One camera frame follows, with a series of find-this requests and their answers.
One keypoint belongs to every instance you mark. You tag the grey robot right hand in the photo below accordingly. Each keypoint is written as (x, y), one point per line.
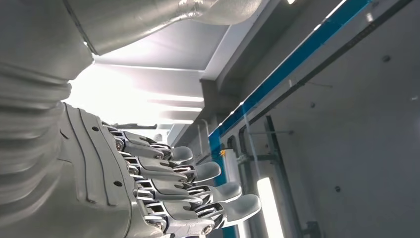
(98, 184)

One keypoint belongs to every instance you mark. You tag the ceiling strip light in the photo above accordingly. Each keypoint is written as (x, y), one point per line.
(269, 210)

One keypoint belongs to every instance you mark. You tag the blue ceiling beam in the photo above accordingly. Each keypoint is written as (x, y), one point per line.
(295, 59)

